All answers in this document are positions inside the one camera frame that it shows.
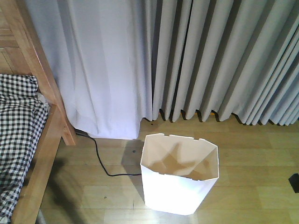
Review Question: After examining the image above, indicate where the black white checkered blanket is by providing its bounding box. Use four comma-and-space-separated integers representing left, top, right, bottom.
0, 74, 50, 224

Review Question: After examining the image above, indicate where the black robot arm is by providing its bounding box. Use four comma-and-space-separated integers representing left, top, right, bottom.
288, 173, 299, 193

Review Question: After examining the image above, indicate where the white plastic trash bin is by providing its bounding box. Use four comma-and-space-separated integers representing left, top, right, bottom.
140, 133, 220, 215

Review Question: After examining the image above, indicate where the grey pleated curtain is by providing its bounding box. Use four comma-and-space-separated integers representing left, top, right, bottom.
140, 0, 299, 126

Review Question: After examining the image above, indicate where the black floor cable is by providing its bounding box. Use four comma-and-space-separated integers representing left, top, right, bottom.
75, 128, 142, 177

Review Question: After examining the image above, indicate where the white sheer curtain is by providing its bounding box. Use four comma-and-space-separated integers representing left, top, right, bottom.
25, 0, 156, 139

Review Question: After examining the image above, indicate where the wooden bed frame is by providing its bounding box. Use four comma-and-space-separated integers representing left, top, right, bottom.
0, 0, 75, 224

